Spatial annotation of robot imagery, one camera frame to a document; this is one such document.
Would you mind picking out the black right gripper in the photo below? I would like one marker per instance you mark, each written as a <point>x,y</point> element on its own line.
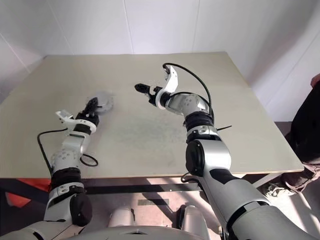
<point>154,93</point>

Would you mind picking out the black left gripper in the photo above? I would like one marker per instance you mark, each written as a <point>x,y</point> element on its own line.
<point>87,117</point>

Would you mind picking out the motor stator with copper windings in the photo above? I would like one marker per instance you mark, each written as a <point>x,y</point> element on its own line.
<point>108,106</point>

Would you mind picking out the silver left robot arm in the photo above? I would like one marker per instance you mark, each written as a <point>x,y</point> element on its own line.
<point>72,145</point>

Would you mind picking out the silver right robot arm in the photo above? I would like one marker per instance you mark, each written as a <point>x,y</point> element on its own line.
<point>207,155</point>

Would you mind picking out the bystander bare hand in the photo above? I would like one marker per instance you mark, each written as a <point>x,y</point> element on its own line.
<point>316,80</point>

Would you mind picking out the grey tape strip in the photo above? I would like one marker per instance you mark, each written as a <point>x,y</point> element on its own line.
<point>153,202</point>

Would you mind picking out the silver rounded left robot leg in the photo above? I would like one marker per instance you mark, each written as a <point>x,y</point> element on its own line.
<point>121,217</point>

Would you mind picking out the silver rounded robot leg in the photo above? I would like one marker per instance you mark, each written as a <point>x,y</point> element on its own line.
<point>121,217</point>
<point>193,218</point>

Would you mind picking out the orange cloth under table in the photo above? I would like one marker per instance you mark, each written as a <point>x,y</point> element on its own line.
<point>20,200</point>

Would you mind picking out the silver robot torso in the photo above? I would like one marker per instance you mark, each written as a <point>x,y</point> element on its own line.
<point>140,235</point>

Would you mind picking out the silver rounded right robot leg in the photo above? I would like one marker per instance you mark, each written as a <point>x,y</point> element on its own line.
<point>193,218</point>

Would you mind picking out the person in dark clothes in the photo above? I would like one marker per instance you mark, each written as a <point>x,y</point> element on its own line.
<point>307,125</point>

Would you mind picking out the dark sneaker with white laces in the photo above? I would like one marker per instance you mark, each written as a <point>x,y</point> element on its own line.
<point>278,191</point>

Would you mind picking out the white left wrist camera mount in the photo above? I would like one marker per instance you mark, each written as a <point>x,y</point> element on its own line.
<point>75,122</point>

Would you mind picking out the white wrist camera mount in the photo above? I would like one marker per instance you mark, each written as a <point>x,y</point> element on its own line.
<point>172,80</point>
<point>75,122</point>

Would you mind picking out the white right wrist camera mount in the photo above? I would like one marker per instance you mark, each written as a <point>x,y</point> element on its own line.
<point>172,80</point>

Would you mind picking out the black metal table frame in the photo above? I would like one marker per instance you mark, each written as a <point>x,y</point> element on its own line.
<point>137,188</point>

